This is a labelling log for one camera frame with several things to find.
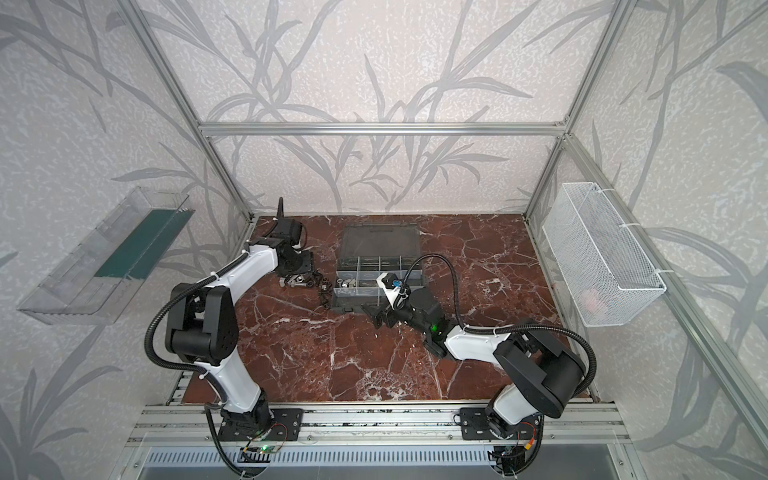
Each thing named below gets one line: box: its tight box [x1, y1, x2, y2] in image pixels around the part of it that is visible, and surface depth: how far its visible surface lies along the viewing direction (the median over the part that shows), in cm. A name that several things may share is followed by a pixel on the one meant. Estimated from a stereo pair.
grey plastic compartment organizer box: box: [332, 224, 424, 312], surface depth 105 cm
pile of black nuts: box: [312, 269, 333, 309], surface depth 101 cm
